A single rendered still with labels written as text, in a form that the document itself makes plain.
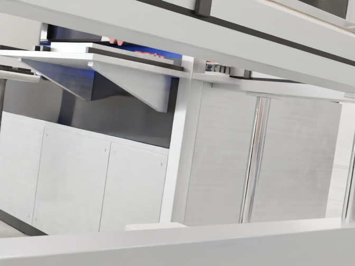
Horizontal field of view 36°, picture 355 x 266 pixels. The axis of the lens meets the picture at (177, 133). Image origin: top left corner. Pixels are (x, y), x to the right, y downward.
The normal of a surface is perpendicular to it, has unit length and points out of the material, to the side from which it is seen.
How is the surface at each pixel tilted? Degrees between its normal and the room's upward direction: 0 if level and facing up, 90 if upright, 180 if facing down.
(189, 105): 90
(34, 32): 90
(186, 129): 90
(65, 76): 90
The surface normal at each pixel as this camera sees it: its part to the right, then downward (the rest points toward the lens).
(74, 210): -0.73, -0.07
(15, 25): 0.51, 0.11
